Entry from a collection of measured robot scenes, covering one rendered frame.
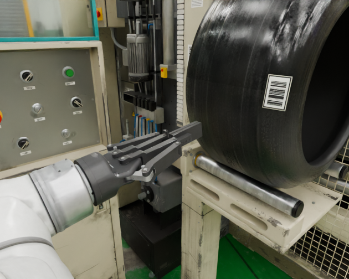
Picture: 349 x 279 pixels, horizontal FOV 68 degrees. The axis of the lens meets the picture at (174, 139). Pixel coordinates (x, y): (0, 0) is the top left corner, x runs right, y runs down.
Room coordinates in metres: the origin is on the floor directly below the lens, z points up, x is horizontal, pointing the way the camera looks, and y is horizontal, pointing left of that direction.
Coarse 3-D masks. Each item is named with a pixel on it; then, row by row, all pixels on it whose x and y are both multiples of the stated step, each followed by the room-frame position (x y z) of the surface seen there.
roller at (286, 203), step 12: (204, 156) 0.75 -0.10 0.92; (204, 168) 0.72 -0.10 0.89; (216, 168) 0.69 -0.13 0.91; (228, 168) 0.67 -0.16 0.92; (228, 180) 0.64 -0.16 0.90; (240, 180) 0.62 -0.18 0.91; (252, 180) 0.60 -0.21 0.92; (252, 192) 0.58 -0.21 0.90; (264, 192) 0.56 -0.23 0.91; (276, 192) 0.55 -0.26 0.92; (276, 204) 0.53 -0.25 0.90; (288, 204) 0.51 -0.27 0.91; (300, 204) 0.50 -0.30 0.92
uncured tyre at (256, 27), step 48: (240, 0) 0.60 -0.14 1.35; (288, 0) 0.51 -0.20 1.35; (336, 0) 0.52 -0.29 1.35; (192, 48) 0.63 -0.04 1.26; (240, 48) 0.52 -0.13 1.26; (288, 48) 0.47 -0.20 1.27; (336, 48) 0.86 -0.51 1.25; (192, 96) 0.60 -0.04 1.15; (240, 96) 0.49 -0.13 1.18; (336, 96) 0.84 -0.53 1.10; (240, 144) 0.50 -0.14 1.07; (288, 144) 0.47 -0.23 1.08; (336, 144) 0.67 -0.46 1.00
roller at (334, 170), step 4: (332, 164) 0.70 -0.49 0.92; (336, 164) 0.70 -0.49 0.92; (340, 164) 0.69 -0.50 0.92; (328, 168) 0.70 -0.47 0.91; (332, 168) 0.69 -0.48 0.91; (336, 168) 0.69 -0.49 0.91; (340, 168) 0.68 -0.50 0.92; (344, 168) 0.68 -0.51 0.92; (324, 172) 0.71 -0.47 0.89; (328, 172) 0.70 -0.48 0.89; (332, 172) 0.69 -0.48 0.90; (336, 172) 0.68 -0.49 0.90; (340, 172) 0.67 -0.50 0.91; (344, 172) 0.67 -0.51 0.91; (332, 176) 0.69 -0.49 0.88; (336, 176) 0.68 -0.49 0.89; (340, 176) 0.67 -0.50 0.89; (344, 176) 0.68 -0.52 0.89
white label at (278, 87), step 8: (272, 80) 0.46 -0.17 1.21; (280, 80) 0.45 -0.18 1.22; (288, 80) 0.45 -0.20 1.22; (272, 88) 0.46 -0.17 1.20; (280, 88) 0.45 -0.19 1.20; (288, 88) 0.44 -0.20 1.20; (264, 96) 0.46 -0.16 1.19; (272, 96) 0.46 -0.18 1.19; (280, 96) 0.45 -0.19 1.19; (288, 96) 0.44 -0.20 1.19; (264, 104) 0.46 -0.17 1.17; (272, 104) 0.45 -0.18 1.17; (280, 104) 0.45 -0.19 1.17
